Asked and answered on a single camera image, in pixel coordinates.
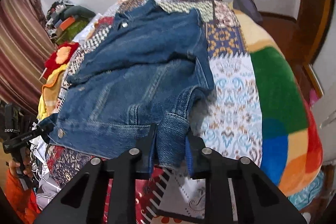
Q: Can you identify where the blue denim jacket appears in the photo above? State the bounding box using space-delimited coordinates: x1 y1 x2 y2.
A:
45 0 214 168

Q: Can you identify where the orange sleeve forearm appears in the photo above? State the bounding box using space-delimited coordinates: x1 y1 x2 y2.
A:
5 170 41 224

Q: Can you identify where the pile of clothes and boxes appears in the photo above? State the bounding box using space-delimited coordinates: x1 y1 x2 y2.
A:
45 0 96 46

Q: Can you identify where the person's left hand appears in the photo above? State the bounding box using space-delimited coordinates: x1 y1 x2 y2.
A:
7 147 35 179

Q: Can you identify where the patchwork patterned bedsheet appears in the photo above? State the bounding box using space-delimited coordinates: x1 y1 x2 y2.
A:
35 0 263 224

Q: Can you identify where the red yellow fleece blanket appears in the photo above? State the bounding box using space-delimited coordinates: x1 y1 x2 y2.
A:
37 42 80 120

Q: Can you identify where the striped maroon curtain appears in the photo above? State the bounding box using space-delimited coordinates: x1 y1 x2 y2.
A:
1 0 55 114

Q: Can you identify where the brown wooden door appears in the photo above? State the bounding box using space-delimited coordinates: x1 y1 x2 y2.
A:
261 0 334 101

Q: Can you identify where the dark blue pillow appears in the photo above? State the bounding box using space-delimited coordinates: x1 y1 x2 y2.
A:
233 0 263 25

